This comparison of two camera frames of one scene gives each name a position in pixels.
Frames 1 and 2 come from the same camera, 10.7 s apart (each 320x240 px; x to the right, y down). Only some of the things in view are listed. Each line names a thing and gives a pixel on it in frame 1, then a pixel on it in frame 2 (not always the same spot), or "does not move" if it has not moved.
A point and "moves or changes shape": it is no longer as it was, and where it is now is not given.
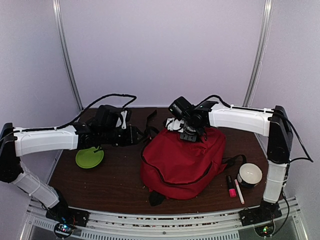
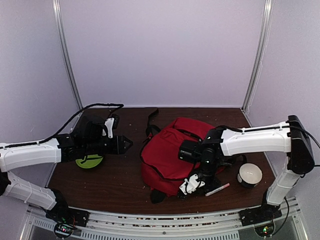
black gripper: (173, 124) to (190, 185)
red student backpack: (173, 168) moves or changes shape
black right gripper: (192, 137) to (216, 183)
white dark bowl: (250, 174) does not move
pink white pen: (237, 186) to (214, 191)
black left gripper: (132, 138) to (118, 148)
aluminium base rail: (287, 225) does not move
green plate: (87, 158) does not move
